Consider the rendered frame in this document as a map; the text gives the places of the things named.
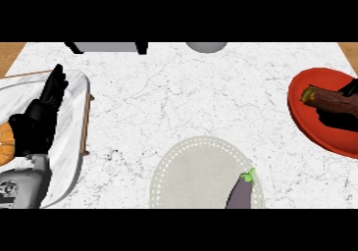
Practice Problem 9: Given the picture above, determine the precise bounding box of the grey appliance with black legs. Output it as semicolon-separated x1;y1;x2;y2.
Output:
62;41;151;56

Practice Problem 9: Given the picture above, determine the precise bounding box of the pale round placemat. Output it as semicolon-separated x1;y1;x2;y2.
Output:
148;135;266;210

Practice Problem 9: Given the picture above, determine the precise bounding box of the red bowl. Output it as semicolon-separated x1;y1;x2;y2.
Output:
287;67;358;161

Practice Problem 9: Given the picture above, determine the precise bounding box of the grey round object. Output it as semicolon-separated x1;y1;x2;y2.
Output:
183;41;229;54

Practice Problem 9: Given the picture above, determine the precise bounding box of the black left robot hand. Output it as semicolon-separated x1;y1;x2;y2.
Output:
6;63;71;158

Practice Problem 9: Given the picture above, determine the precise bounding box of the orange croissant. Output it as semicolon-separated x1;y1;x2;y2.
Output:
0;122;18;169

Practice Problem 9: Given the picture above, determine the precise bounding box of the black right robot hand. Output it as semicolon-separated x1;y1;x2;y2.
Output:
315;75;358;133

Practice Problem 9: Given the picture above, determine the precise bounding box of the brown sweet potato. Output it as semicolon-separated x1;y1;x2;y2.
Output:
300;84;358;118

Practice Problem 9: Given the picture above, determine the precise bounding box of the white marble plate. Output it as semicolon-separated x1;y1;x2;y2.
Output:
0;69;92;210

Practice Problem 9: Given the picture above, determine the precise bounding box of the purple eggplant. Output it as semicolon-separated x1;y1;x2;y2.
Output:
225;167;257;210

